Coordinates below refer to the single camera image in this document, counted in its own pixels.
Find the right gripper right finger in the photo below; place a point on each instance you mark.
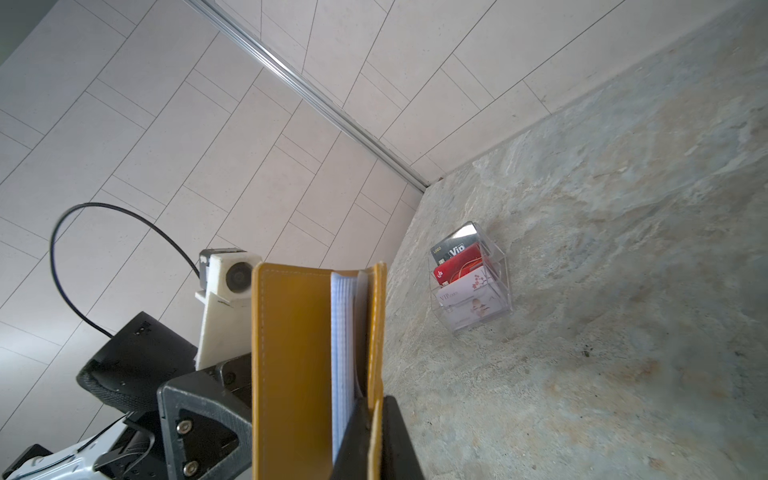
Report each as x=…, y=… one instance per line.
x=399, y=459

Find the clear acrylic card box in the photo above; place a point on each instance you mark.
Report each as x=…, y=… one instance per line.
x=493, y=258

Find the yellow leather card holder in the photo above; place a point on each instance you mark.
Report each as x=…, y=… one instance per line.
x=293, y=435

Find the black VIP card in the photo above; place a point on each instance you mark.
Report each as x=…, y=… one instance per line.
x=455, y=243

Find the white pink card in box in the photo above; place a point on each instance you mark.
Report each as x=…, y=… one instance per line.
x=473, y=298

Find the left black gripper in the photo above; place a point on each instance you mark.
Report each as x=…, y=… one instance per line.
x=177, y=422

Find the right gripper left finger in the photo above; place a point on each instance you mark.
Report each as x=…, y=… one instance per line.
x=353, y=461

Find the red card in box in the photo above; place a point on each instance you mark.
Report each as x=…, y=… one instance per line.
x=464, y=262

